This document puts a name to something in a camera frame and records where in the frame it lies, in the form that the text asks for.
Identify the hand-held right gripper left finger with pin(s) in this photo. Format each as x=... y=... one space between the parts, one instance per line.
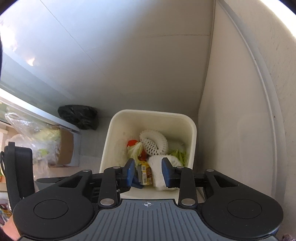
x=130 y=172

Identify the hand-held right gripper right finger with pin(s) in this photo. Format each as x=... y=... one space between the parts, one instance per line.
x=166 y=172

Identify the white mesh foam fruit net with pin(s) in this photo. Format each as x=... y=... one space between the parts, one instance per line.
x=155 y=171

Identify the small yellow carton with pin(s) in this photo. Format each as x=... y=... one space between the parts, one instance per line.
x=146 y=173

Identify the large cabbage leaf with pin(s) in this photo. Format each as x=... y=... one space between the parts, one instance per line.
x=179 y=155

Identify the white ribbed foam fruit net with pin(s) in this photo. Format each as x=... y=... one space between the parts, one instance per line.
x=153 y=148

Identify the cream plastic trash bin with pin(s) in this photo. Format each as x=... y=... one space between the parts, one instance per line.
x=161 y=122

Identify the clear bag of vegetables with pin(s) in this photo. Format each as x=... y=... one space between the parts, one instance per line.
x=30 y=136

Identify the colourful printed packet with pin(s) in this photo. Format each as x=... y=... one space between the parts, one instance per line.
x=4 y=210

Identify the cardboard box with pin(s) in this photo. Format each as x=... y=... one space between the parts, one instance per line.
x=67 y=148

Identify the black garbage bag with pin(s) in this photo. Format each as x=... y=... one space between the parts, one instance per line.
x=78 y=115

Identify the silver door frame rail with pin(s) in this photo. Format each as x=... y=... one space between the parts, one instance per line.
x=34 y=111

